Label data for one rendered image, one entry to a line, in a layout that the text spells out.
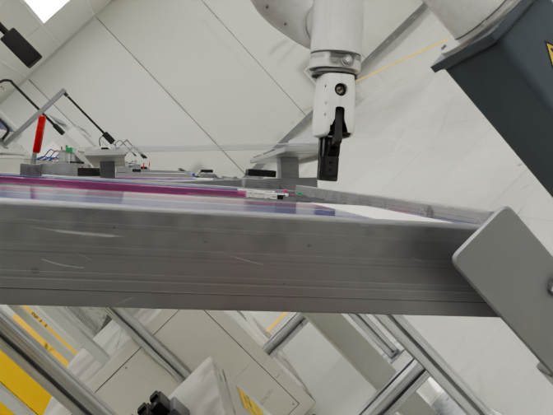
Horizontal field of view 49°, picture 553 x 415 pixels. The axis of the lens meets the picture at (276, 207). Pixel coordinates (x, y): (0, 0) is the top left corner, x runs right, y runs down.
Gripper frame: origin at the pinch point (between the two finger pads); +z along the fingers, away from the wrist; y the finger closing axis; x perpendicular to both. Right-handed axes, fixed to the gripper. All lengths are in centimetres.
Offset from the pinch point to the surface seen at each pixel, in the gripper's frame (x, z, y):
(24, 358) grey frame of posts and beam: 48, 35, 10
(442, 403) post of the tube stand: -46, 56, 44
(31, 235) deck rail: 34, 6, -60
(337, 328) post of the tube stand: -13.0, 34.6, 30.7
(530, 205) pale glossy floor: -93, 6, 87
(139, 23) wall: 73, -189, 749
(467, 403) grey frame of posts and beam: -34, 44, 10
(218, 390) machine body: 16.6, 34.6, -7.5
